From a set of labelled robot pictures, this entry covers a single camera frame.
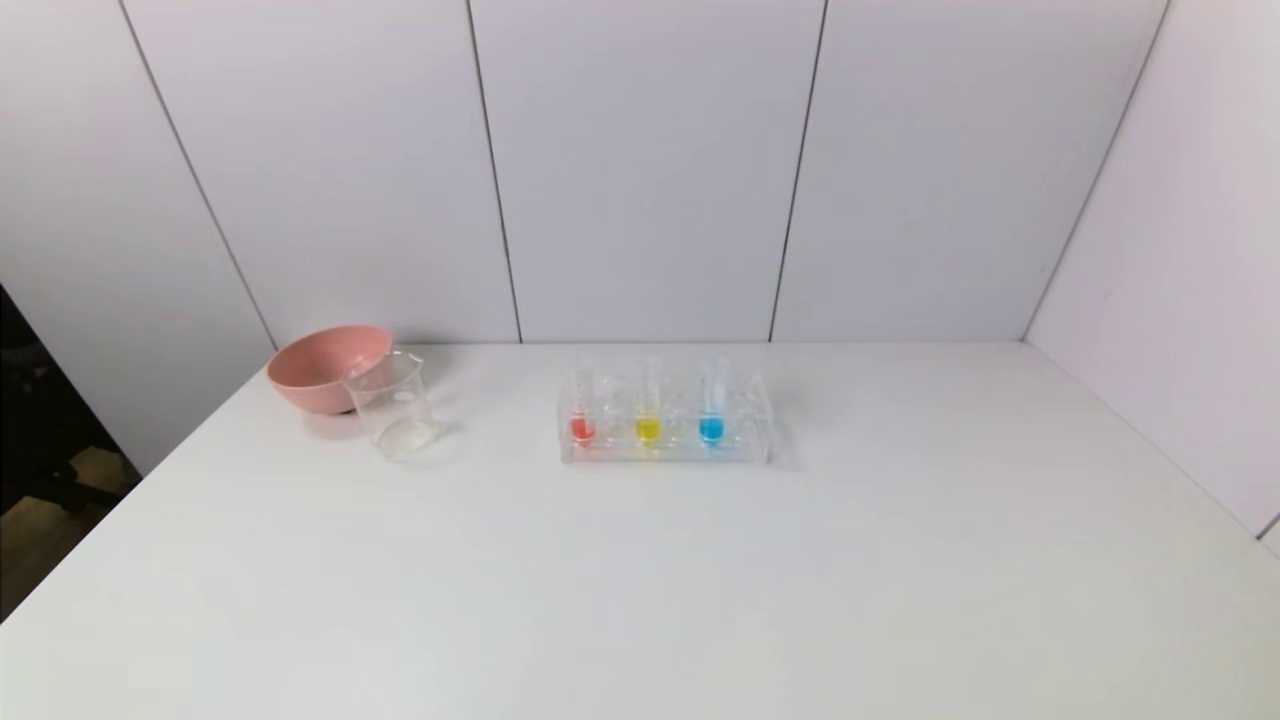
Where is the test tube with red pigment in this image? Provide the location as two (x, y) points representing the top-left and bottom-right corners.
(571, 362), (599, 448)

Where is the pink bowl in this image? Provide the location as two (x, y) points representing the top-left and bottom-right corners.
(266, 324), (394, 415)

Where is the test tube with blue pigment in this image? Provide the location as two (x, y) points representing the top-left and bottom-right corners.
(699, 357), (728, 448)

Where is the clear acrylic test tube rack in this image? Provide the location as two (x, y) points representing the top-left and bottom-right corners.
(557, 368), (776, 467)

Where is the test tube with yellow pigment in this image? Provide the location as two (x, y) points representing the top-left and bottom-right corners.
(636, 357), (663, 448)

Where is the clear glass beaker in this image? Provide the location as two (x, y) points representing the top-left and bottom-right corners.
(343, 350), (442, 461)

